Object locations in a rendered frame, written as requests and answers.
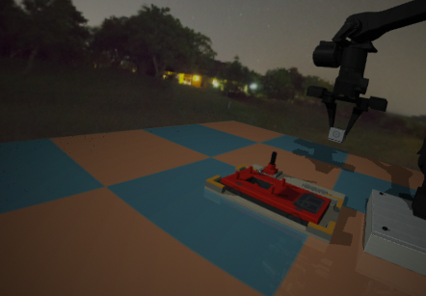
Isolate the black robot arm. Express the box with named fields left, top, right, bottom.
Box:
left=312, top=0, right=426, bottom=220

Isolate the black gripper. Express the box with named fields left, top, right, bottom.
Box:
left=306, top=67, right=387, bottom=135

